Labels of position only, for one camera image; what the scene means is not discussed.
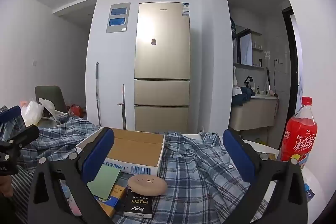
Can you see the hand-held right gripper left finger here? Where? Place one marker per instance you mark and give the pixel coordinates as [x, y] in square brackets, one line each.
[98, 155]

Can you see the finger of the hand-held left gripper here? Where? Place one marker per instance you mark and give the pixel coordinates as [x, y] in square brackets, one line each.
[10, 113]
[21, 136]

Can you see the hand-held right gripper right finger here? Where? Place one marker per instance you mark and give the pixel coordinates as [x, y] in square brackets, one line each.
[239, 155]

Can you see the cardboard box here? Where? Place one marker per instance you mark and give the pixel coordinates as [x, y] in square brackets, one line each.
[136, 146]

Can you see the yellow printed packet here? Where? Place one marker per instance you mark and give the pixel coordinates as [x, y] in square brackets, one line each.
[111, 203]

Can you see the blue plastic packet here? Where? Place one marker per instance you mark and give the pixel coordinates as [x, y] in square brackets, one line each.
[71, 197]

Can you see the round beige pad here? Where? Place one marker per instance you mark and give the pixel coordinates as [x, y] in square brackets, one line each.
[148, 184]

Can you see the black tissue pack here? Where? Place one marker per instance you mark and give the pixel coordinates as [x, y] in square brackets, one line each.
[137, 204]

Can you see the person's left hand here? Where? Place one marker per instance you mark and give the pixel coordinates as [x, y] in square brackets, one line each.
[4, 186]

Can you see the green sheet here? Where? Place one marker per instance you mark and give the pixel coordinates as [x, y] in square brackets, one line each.
[103, 182]

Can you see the yellow bag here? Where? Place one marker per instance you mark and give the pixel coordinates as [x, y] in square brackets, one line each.
[261, 141]

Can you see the grey striped cloth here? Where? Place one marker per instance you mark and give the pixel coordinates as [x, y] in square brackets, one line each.
[22, 187]

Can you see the blue plaid shirt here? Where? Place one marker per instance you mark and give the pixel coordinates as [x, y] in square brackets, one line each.
[199, 174]

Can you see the beige vanity cabinet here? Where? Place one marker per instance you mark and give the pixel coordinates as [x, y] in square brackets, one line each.
[252, 113]

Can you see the red bag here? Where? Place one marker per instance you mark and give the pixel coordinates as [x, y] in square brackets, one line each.
[76, 110]

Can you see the brown stick with hook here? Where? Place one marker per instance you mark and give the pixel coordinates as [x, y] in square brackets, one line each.
[123, 108]

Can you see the dark blue clothes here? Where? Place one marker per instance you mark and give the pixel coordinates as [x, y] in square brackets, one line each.
[244, 96]

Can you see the mop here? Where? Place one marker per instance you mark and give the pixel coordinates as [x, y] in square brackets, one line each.
[98, 92]

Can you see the red drink bottle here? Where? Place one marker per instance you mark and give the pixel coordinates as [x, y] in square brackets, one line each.
[299, 134]

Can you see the black faucet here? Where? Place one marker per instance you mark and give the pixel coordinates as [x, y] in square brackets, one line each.
[248, 81]

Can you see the small blue pouch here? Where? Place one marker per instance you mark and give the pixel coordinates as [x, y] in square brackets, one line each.
[309, 188]

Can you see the bathroom mirror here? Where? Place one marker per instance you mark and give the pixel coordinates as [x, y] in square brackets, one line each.
[245, 45]

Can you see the gold refrigerator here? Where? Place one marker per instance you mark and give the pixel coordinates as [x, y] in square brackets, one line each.
[162, 61]

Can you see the brown fridge magnet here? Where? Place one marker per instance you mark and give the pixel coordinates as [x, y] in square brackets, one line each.
[153, 41]

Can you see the black door frame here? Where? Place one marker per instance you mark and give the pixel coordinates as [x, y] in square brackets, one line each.
[288, 56]

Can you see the grey wall panel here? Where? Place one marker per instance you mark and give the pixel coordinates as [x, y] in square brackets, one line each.
[118, 16]

